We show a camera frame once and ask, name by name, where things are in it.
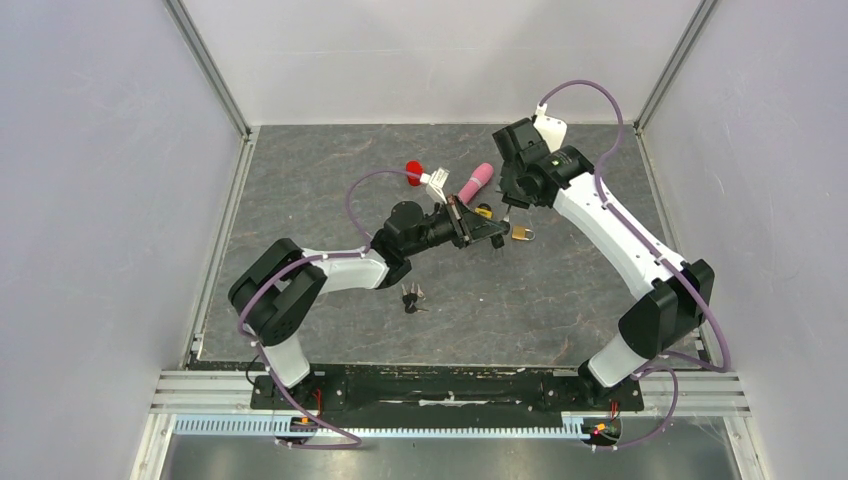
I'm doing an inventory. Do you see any black-head key bunch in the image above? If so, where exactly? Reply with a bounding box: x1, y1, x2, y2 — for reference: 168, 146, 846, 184
401, 283, 427, 314

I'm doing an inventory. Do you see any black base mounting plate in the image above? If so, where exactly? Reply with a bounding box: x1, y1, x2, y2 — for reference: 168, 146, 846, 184
287, 364, 645, 413

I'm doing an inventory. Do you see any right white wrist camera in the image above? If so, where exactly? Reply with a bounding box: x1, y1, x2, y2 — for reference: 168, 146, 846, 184
533, 103, 568, 152

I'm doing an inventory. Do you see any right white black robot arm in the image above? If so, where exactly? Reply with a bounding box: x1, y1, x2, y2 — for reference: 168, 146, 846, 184
493, 115, 715, 408

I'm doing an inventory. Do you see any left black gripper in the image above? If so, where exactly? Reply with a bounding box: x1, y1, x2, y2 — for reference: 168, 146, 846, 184
403, 194, 505, 257

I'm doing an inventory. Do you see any white slotted cable duct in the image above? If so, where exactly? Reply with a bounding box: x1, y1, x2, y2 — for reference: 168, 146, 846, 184
173, 414, 601, 440

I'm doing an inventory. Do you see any black-head key set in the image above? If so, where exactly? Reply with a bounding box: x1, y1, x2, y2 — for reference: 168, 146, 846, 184
490, 235, 505, 251

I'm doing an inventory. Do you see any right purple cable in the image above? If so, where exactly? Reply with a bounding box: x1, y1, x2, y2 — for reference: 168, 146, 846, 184
537, 80, 731, 452

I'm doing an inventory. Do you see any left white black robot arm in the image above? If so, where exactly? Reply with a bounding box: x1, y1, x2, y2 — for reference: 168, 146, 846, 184
228, 195, 511, 408

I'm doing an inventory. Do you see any red plastic cap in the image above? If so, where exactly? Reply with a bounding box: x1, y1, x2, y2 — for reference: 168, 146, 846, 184
405, 160, 424, 187

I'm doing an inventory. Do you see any small brass padlock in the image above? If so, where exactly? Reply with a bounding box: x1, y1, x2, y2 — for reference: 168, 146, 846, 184
511, 225, 535, 241

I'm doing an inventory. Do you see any yellow black padlock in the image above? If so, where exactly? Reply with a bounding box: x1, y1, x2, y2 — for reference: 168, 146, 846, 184
474, 203, 494, 220

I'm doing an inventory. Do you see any pink cylindrical wand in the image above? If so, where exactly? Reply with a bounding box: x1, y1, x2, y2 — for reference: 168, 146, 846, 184
457, 162, 494, 205

